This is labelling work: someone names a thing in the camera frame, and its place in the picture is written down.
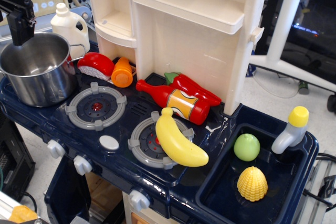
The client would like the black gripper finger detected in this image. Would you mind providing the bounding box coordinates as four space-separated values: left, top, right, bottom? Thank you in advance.
7 10 35 46

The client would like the stainless steel pot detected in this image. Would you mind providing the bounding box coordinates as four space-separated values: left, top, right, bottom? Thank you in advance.
1 32 78 107

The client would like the yellow toy banana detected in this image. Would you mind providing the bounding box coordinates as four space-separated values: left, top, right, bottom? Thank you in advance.
155 108 209 167

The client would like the white toy detergent jug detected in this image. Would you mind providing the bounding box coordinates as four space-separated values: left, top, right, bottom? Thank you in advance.
51 3 90 59

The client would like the red toy sushi piece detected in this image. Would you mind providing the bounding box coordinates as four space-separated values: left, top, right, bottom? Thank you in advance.
77 52 114 80

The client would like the grey left stove burner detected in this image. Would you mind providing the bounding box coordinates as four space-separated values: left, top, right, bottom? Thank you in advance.
65 82 128 131

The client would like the grey stove burner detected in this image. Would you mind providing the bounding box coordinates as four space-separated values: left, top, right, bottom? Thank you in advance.
65 82 128 131
128 111 195 170

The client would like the orange toy carrot piece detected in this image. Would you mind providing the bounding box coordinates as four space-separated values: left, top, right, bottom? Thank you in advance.
111 57 133 88

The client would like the white left stove knob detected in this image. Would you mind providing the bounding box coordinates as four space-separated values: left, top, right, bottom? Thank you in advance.
47 140 66 159

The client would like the white stove knob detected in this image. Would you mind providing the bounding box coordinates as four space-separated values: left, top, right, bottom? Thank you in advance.
129 190 150 211
73 155 92 176
47 140 66 159

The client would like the black computer case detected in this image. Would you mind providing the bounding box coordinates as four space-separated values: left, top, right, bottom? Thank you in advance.
1 113 35 201

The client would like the grey oval stove button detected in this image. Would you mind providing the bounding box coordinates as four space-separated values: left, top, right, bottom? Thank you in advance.
99 135 120 151

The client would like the white middle stove knob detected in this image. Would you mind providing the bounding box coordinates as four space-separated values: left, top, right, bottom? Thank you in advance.
73 155 92 176

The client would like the red toy chili pepper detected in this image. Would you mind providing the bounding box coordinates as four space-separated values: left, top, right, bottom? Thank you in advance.
164 72 222 106

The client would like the grey right stove burner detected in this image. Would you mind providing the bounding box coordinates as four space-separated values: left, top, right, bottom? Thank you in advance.
128 111 195 170

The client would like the navy toy kitchen counter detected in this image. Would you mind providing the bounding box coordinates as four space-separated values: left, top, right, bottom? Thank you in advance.
0 39 320 224

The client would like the cream toy kitchen shelf unit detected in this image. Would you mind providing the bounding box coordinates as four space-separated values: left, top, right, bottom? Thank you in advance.
91 0 264 115

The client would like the red toy ketchup bottle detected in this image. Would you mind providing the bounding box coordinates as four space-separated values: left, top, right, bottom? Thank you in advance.
136 80 210 125

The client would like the white right stove knob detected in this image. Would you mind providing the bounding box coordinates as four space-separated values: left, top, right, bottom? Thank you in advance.
129 190 150 211

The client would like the green toy pear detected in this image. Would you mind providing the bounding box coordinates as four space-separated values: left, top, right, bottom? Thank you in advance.
234 133 260 162

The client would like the yellow toy corn piece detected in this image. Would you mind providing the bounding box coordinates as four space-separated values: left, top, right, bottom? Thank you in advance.
237 166 268 202

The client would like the grey yellow toy faucet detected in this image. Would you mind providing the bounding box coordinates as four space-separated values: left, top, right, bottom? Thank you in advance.
271 106 309 154

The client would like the white stand frame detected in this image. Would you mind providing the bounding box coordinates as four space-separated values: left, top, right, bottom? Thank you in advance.
249 0 335 92

